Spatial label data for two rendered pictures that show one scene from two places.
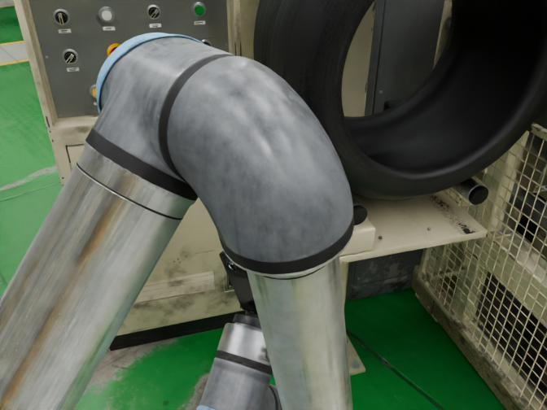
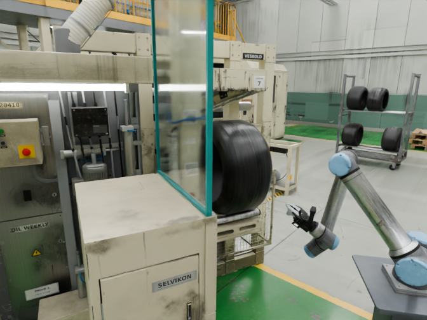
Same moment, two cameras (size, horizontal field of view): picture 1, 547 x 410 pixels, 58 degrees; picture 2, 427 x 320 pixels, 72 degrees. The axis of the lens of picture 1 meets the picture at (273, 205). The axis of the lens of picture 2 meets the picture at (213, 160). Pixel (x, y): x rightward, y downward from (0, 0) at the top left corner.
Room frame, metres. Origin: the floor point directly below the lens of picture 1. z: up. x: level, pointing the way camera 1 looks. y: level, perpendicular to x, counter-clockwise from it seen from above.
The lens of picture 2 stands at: (1.44, 1.48, 1.68)
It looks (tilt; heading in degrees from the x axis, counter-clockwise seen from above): 14 degrees down; 259
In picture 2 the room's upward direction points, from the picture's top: 1 degrees clockwise
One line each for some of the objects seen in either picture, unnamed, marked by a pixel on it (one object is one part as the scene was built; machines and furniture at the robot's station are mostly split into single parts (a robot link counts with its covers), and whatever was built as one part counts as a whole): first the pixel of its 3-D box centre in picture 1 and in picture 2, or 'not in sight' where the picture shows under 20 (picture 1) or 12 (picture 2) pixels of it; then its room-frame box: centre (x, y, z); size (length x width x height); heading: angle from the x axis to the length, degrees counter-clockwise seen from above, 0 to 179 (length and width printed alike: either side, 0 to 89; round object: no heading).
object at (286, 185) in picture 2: not in sight; (277, 166); (-0.48, -2.89, 0.40); 0.60 x 0.35 x 0.80; 128
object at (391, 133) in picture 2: not in sight; (373, 120); (-3.20, -4.15, 0.96); 1.33 x 0.64 x 1.92; 126
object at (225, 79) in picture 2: not in sight; (220, 80); (0.99, -0.57, 1.71); 0.61 x 0.25 x 0.15; 16
